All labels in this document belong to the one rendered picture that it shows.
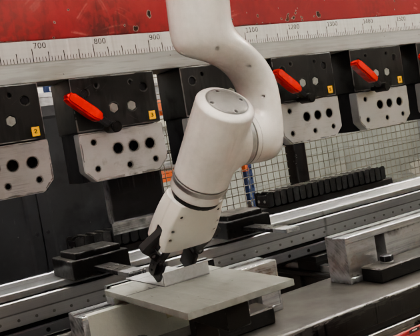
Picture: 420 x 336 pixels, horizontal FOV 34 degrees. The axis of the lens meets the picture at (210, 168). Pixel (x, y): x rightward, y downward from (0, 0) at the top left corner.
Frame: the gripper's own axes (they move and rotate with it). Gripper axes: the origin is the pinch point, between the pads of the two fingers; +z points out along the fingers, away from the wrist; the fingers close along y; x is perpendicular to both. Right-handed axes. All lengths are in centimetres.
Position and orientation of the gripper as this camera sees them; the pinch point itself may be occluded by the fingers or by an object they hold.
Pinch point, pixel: (173, 263)
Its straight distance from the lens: 113.3
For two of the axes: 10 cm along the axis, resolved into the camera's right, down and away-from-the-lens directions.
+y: -8.0, 1.6, -5.8
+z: -2.6, 7.7, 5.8
